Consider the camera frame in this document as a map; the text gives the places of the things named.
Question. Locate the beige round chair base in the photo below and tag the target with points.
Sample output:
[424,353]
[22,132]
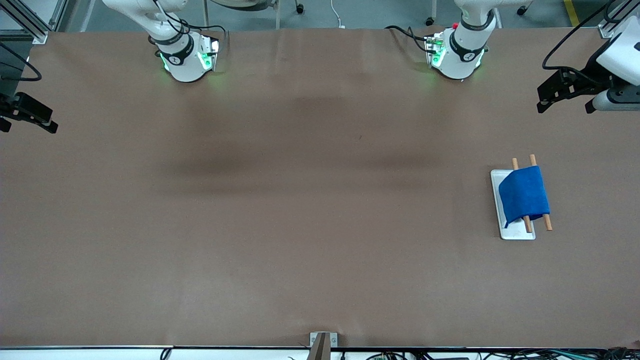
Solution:
[240,5]

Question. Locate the blue microfibre towel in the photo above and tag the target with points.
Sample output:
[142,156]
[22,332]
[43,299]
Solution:
[525,195]

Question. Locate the white edge rail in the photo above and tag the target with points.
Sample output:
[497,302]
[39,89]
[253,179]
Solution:
[75,354]

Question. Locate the aluminium frame profile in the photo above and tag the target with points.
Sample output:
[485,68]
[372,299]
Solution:
[607,31]
[27,20]

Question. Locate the grey metal mounting bracket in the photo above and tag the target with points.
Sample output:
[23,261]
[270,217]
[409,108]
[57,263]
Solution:
[314,340]

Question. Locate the brown mount post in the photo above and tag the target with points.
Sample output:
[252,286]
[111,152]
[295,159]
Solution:
[320,350]

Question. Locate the white rack with wooden bars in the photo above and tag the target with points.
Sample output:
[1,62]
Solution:
[517,235]

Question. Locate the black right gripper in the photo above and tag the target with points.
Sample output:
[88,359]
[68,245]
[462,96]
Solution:
[6,107]

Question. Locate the grey metal chair leg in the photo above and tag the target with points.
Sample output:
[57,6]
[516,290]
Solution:
[205,15]
[278,15]

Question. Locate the brown table cover sheet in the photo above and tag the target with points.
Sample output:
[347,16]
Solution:
[320,225]

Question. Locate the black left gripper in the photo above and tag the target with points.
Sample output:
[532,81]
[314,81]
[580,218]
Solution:
[591,76]

